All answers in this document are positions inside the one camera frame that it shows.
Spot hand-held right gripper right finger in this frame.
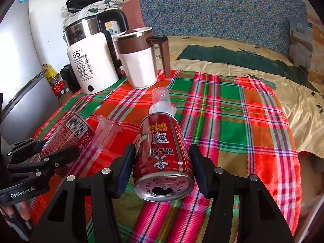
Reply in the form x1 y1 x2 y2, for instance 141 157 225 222
189 143 295 243

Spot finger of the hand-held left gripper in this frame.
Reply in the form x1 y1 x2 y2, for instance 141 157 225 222
6 146 80 183
2 138 48 164

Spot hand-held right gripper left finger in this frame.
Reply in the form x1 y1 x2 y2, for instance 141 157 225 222
30 143 137 243

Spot red drink can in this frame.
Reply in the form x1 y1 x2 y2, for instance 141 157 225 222
134 113 195 203
40 111 95 178

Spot person's left hand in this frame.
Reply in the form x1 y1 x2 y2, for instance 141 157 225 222
0 202 31 223

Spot clear plastic cup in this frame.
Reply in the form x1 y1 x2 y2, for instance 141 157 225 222
149 86 178 115
90 115 124 155

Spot plaid tablecloth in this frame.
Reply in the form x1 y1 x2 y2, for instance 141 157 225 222
24 69 302 243

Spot red dotted box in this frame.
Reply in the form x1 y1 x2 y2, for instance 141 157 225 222
51 80 67 99

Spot grey refrigerator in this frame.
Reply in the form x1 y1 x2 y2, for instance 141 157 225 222
0 0 61 147

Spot yellow snack packet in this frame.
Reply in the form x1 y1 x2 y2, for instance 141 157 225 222
42 63 59 84

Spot white electric kettle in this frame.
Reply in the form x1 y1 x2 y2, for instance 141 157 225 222
63 10 129 95

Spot white brown mug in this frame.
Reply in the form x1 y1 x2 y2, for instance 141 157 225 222
113 27 171 90

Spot beige bed sheet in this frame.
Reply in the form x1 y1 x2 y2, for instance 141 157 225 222
154 35 324 157

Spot green cloth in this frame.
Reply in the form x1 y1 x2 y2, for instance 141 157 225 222
177 45 319 92

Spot blue floral headboard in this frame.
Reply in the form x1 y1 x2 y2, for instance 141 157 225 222
134 0 308 57

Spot blue bedding package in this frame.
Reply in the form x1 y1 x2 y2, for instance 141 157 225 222
289 17 314 71

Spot black strap bag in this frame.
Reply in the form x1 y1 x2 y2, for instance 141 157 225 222
66 0 115 13

